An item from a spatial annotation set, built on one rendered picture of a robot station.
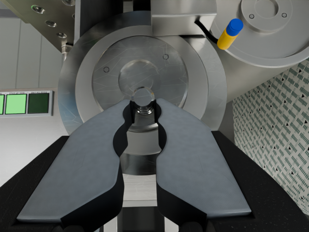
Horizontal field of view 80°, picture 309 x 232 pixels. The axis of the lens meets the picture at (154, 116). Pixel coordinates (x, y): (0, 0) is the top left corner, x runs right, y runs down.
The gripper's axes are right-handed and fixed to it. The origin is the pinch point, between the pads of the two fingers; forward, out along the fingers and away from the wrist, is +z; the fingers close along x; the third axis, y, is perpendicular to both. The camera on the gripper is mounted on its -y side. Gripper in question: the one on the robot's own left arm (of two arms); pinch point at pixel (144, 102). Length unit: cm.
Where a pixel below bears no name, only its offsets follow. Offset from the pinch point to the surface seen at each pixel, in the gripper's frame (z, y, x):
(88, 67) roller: 5.4, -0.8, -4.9
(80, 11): 10.0, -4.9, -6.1
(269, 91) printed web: 14.0, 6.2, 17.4
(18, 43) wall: 176, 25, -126
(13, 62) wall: 164, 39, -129
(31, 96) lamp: 34.8, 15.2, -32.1
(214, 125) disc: 2.1, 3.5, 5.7
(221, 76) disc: 4.9, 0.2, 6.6
